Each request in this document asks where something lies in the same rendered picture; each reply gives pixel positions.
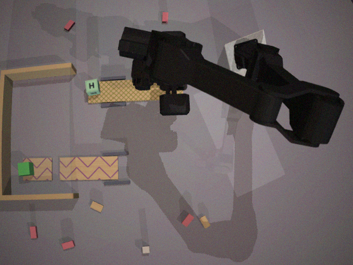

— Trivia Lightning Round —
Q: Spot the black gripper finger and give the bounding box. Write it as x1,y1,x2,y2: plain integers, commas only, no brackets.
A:
159,84,188,91

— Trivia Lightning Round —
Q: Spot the tan flat strip with purple zigzag lines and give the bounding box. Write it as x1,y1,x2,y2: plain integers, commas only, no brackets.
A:
72,156,119,181

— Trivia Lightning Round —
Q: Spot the tan open-top wooden box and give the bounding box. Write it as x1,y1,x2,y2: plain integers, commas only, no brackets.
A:
0,61,79,200

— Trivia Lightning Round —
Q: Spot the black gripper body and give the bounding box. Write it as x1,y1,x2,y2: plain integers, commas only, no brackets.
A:
159,31,190,116

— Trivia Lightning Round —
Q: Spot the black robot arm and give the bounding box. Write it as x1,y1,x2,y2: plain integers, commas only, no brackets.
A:
118,27,345,147

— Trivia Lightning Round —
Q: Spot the red rectangular block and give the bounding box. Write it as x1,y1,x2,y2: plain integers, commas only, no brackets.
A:
162,12,168,23
61,241,75,250
64,20,75,31
30,226,38,239
182,214,194,227

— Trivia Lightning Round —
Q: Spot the green labelled cube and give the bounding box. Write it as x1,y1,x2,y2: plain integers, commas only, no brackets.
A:
85,79,100,96

